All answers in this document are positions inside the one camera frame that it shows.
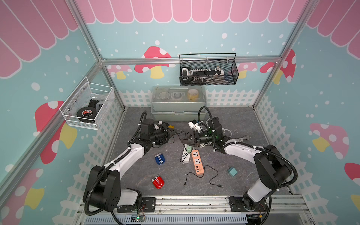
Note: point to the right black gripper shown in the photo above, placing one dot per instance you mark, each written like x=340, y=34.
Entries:
x=195, y=140

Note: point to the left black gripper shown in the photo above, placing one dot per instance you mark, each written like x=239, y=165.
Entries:
x=168, y=132

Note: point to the green charger adapter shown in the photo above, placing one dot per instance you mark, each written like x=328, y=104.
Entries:
x=188, y=148

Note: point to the white power strip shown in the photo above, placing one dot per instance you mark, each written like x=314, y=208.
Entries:
x=185, y=156

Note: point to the red blue electric shaver case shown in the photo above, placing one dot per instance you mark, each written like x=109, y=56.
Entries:
x=158, y=182

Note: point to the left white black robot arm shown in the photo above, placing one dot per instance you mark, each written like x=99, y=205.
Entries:
x=103, y=190

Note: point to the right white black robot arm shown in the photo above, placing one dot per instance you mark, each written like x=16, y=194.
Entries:
x=273, y=169

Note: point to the translucent green storage box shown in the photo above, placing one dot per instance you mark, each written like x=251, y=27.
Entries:
x=171, y=103

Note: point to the orange power strip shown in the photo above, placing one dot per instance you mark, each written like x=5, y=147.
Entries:
x=197, y=162

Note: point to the teal cube adapter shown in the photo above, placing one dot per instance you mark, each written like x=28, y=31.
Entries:
x=232, y=171

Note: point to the yellow tape roll in box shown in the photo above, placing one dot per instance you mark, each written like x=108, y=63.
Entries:
x=193, y=94

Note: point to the black power strip in basket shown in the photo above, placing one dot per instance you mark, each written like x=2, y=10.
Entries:
x=201, y=74

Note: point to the black electrical tape roll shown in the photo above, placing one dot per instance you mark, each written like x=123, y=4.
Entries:
x=87, y=114

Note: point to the black wire mesh wall basket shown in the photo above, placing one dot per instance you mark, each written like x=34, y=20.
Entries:
x=226, y=62

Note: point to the white wire wall basket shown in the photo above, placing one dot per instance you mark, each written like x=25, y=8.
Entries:
x=88, y=94

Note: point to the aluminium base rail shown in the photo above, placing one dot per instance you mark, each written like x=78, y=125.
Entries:
x=205, y=210

